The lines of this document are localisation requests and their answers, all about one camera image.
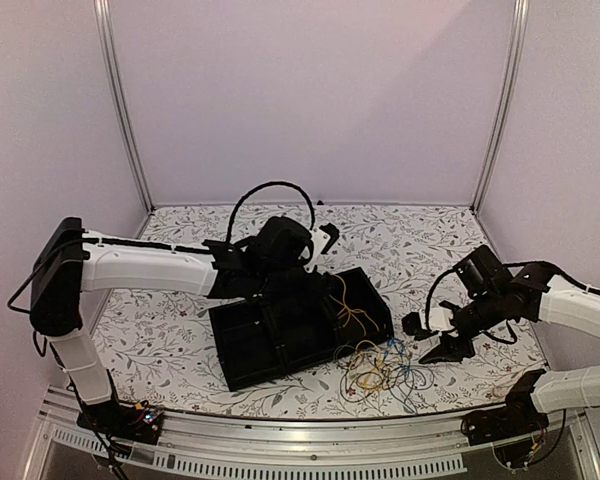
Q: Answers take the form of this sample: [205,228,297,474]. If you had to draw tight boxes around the yellow cables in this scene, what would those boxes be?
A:
[327,273,406,394]

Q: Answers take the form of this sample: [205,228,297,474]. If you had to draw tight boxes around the black cables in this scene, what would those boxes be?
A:
[332,339,431,416]

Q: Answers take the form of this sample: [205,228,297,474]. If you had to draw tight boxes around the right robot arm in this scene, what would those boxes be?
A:
[402,245,600,441]

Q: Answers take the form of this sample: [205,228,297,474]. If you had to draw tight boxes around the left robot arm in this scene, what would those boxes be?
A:
[7,216,339,434]

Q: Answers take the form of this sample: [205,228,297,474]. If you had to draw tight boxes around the black three-compartment tray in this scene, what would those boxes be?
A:
[209,267,394,392]

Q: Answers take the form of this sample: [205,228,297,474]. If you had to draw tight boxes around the floral table mat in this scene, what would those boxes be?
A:
[93,204,545,420]

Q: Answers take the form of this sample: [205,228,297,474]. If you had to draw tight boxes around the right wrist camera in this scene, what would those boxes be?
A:
[401,306,456,341]

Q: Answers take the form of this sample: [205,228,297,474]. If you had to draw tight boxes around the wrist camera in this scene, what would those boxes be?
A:
[300,223,340,272]
[401,306,456,341]

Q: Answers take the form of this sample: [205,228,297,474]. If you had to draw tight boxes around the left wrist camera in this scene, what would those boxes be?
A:
[300,223,340,272]

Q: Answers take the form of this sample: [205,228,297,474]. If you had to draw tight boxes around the left arm black hose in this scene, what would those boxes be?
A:
[227,180,316,246]

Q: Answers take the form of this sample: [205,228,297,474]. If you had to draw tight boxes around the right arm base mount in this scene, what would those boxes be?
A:
[460,404,549,470]

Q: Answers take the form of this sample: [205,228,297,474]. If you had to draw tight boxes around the aluminium front rail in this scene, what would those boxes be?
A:
[20,388,600,479]

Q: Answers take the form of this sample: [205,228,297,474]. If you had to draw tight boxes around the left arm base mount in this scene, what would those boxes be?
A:
[77,400,164,445]

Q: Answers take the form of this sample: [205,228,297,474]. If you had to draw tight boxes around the right aluminium frame post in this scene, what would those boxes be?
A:
[471,0,529,216]

